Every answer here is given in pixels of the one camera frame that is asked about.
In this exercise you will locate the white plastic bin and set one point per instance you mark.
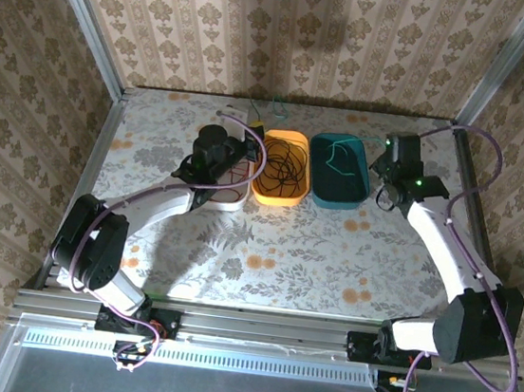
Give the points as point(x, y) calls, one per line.
point(237, 204)

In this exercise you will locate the orange plastic bin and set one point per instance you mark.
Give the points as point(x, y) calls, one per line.
point(280, 200)

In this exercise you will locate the teal plastic bin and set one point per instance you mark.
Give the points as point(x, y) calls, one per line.
point(338, 200)

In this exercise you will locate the black connector block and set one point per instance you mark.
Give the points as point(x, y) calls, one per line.
point(130, 352)
point(392, 383)

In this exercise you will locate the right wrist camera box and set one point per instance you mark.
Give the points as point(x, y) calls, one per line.
point(433, 143)

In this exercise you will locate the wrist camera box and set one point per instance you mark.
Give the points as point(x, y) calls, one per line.
point(433, 143)
point(234, 110)

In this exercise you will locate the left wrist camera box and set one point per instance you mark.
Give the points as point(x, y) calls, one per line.
point(234, 110)

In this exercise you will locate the aluminium table side rail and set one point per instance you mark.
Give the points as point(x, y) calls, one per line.
point(474, 198)
point(105, 138)

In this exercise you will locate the aluminium frame post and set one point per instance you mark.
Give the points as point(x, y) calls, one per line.
point(502, 72)
point(87, 26)

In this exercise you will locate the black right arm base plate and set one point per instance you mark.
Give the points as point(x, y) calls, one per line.
point(358, 347)

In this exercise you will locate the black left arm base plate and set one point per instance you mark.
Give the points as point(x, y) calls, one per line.
point(165, 324)

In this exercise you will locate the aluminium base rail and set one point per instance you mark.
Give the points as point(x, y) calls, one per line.
point(264, 332)

